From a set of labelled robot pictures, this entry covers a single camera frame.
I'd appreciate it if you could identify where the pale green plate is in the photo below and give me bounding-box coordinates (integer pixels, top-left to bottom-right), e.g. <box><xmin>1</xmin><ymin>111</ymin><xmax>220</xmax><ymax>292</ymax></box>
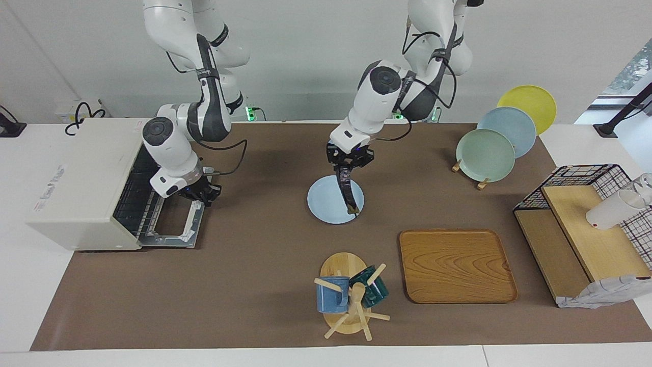
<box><xmin>455</xmin><ymin>129</ymin><xmax>516</xmax><ymax>183</ymax></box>

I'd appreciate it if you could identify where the yellow plate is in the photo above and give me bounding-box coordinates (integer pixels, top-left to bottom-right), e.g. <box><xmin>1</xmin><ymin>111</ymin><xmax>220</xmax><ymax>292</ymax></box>
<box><xmin>497</xmin><ymin>85</ymin><xmax>557</xmax><ymax>136</ymax></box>

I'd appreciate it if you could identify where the wooden serving tray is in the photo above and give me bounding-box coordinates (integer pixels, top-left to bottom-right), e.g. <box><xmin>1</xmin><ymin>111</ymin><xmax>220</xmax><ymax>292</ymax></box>
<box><xmin>399</xmin><ymin>229</ymin><xmax>519</xmax><ymax>304</ymax></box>

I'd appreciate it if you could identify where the white toaster oven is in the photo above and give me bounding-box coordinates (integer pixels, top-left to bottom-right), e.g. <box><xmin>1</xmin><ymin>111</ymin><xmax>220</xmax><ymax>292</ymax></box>
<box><xmin>25</xmin><ymin>118</ymin><xmax>207</xmax><ymax>251</ymax></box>

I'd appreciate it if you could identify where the pale blue racked plate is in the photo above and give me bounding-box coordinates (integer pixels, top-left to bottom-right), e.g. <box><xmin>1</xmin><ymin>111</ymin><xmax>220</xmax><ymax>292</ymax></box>
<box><xmin>477</xmin><ymin>106</ymin><xmax>537</xmax><ymax>159</ymax></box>

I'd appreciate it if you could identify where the wooden plate rack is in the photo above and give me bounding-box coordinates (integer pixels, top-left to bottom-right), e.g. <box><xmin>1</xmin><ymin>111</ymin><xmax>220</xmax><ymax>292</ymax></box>
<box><xmin>451</xmin><ymin>159</ymin><xmax>490</xmax><ymax>191</ymax></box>

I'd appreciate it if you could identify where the light blue plate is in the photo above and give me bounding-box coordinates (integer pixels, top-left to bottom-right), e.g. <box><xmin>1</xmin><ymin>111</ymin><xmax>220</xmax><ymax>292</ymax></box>
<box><xmin>307</xmin><ymin>175</ymin><xmax>365</xmax><ymax>225</ymax></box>

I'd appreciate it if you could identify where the black oven power cable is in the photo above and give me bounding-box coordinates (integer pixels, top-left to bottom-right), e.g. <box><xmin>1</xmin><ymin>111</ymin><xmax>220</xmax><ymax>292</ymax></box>
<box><xmin>64</xmin><ymin>101</ymin><xmax>107</xmax><ymax>136</ymax></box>

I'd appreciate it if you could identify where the black angled clamp stand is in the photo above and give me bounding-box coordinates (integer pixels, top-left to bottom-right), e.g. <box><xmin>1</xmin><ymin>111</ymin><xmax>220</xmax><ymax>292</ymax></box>
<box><xmin>593</xmin><ymin>82</ymin><xmax>652</xmax><ymax>138</ymax></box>

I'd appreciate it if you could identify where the grey white cloth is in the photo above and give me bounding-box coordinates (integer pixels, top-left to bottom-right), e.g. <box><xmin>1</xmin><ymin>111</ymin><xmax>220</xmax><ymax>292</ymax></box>
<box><xmin>556</xmin><ymin>274</ymin><xmax>652</xmax><ymax>309</ymax></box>

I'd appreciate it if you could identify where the wood and wire shelf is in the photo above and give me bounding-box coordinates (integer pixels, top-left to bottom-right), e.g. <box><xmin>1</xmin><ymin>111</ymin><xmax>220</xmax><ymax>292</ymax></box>
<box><xmin>513</xmin><ymin>164</ymin><xmax>652</xmax><ymax>306</ymax></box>

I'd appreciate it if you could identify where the black table clamp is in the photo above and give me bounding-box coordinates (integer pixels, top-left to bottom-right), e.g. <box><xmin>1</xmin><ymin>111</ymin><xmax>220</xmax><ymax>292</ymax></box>
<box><xmin>0</xmin><ymin>104</ymin><xmax>27</xmax><ymax>138</ymax></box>

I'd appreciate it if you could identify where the white plastic cup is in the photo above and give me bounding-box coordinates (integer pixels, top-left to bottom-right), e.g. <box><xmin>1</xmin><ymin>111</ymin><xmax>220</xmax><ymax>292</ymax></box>
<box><xmin>585</xmin><ymin>189</ymin><xmax>652</xmax><ymax>231</ymax></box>

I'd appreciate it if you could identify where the brown table mat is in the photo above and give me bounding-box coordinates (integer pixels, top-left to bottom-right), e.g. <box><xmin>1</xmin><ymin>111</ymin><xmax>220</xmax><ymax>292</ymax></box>
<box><xmin>30</xmin><ymin>122</ymin><xmax>652</xmax><ymax>352</ymax></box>

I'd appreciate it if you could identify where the white power socket box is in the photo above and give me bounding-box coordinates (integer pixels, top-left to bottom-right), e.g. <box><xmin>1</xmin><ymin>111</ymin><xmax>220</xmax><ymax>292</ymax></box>
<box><xmin>55</xmin><ymin>99</ymin><xmax>103</xmax><ymax>124</ymax></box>

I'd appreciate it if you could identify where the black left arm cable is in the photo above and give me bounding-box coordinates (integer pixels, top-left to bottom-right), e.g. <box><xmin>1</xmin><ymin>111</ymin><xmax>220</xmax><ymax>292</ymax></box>
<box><xmin>376</xmin><ymin>15</ymin><xmax>459</xmax><ymax>142</ymax></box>

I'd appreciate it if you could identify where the blue mug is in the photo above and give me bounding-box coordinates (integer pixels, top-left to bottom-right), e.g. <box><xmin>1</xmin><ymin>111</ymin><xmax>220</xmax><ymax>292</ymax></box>
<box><xmin>316</xmin><ymin>276</ymin><xmax>351</xmax><ymax>314</ymax></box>

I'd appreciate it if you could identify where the wooden mug tree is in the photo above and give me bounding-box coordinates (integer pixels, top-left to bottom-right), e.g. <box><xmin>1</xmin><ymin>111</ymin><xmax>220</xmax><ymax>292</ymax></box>
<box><xmin>314</xmin><ymin>252</ymin><xmax>391</xmax><ymax>341</ymax></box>

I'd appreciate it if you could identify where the dark green mug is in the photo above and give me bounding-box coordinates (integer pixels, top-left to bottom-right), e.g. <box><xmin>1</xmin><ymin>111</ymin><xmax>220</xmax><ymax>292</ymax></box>
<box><xmin>349</xmin><ymin>265</ymin><xmax>390</xmax><ymax>308</ymax></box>

